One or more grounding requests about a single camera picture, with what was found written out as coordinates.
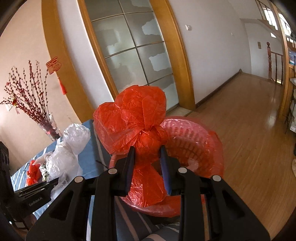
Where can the clear plastic bag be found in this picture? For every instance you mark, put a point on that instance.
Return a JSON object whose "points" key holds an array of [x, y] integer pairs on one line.
{"points": [[62, 163]]}

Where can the small white wall switch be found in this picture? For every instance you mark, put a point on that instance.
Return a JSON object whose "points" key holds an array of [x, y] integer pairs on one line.
{"points": [[188, 27]]}

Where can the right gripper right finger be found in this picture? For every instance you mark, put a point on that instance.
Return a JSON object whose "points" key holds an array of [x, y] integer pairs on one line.
{"points": [[171, 177]]}

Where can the red trash basket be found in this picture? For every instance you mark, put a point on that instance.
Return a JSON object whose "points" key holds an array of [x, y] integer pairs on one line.
{"points": [[196, 148]]}

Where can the blue white striped tablecloth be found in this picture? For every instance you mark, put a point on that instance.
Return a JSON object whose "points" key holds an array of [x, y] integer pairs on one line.
{"points": [[130, 225]]}

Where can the glass vase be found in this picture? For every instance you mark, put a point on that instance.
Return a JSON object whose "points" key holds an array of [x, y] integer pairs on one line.
{"points": [[49, 126]]}

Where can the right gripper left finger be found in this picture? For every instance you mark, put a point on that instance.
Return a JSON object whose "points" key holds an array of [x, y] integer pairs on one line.
{"points": [[124, 167]]}

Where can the red plastic bag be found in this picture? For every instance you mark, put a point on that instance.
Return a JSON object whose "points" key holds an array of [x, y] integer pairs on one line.
{"points": [[134, 120], [33, 173]]}

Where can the wooden stair railing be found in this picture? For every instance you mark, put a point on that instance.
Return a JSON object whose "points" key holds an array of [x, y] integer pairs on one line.
{"points": [[275, 65]]}

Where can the frosted glass sliding door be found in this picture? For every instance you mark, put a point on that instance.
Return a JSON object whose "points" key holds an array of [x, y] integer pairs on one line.
{"points": [[132, 45]]}

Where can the wooden display shelf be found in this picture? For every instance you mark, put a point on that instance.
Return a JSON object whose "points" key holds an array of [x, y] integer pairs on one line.
{"points": [[287, 89]]}

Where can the red berry branches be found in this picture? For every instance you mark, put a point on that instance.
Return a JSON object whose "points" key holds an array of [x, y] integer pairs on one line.
{"points": [[28, 92]]}

